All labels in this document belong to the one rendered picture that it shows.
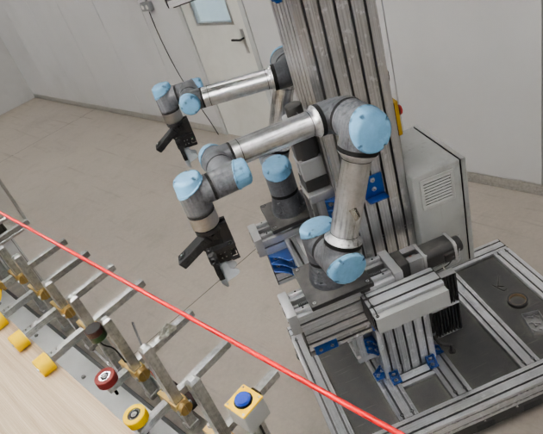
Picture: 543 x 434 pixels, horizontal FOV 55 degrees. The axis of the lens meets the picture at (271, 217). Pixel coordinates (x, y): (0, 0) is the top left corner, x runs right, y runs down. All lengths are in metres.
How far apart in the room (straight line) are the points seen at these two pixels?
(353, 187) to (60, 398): 1.31
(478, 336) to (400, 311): 0.93
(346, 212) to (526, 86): 2.16
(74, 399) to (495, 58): 2.85
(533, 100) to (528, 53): 0.29
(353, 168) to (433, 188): 0.53
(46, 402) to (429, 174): 1.59
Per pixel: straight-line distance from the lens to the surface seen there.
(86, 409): 2.03
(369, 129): 1.39
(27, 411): 2.19
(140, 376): 2.06
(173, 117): 2.10
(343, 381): 2.57
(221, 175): 1.31
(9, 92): 10.64
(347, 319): 1.88
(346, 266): 1.54
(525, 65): 3.43
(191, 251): 1.39
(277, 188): 2.09
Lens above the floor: 2.23
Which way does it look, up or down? 33 degrees down
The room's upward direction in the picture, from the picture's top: 20 degrees counter-clockwise
